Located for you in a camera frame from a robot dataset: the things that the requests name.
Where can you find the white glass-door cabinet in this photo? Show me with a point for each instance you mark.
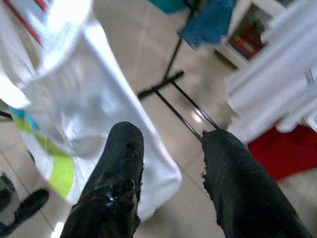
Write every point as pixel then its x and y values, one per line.
pixel 247 42

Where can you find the white shirt green print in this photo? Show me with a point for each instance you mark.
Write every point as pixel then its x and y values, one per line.
pixel 86 99

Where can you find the blue denim jeans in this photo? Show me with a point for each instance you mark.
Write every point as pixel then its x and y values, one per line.
pixel 205 24

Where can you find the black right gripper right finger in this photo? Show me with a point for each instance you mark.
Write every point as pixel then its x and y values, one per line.
pixel 242 193

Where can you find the plain white t-shirt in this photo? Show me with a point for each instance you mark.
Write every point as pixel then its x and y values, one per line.
pixel 272 86

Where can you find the red plastic hanger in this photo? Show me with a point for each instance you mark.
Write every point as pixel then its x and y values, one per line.
pixel 23 23

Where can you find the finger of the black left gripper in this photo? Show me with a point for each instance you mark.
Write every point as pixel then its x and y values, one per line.
pixel 29 207
pixel 6 193

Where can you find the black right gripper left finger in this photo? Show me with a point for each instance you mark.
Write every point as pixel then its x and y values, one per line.
pixel 111 186

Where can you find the red t-shirt white logo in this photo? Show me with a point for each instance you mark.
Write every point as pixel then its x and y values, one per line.
pixel 292 153

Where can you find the black clothes rack chrome rail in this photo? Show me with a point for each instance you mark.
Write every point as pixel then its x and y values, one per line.
pixel 161 85

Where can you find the teal floor mat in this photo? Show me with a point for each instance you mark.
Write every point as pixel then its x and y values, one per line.
pixel 168 5

